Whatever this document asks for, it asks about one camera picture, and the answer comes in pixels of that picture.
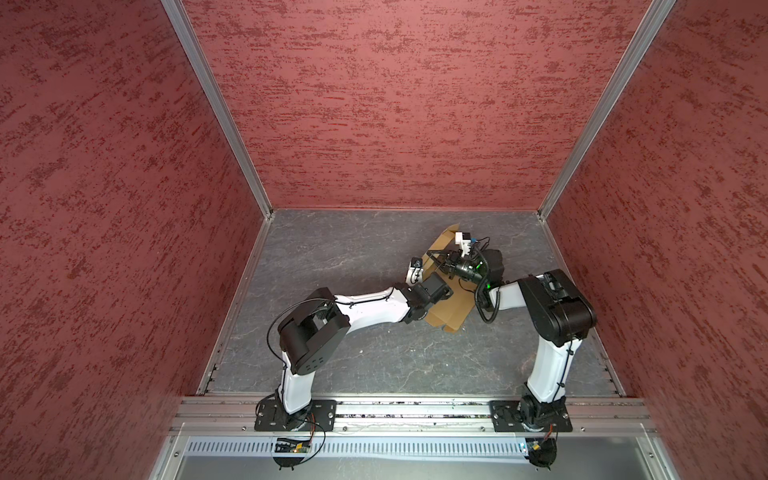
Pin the aluminium front rail frame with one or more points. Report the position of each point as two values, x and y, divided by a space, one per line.
404 427

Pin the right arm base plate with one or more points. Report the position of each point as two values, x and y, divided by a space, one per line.
528 415

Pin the right aluminium corner post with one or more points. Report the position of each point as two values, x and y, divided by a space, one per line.
646 31

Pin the left aluminium corner post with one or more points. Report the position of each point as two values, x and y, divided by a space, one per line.
184 31

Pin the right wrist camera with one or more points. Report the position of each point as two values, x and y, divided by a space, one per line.
471 243

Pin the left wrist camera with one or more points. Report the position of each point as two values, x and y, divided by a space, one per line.
415 271

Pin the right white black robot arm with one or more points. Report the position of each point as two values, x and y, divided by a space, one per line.
560 314

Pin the left small circuit board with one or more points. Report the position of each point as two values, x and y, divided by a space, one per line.
293 446

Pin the aluminium corner post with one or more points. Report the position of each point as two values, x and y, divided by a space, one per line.
184 31
646 31

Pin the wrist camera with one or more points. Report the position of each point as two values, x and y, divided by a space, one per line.
471 243
415 271

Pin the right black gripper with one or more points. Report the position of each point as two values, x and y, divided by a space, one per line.
444 267

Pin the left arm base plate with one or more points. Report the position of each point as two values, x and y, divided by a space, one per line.
270 416

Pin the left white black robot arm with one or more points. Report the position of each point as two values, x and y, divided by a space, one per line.
312 332

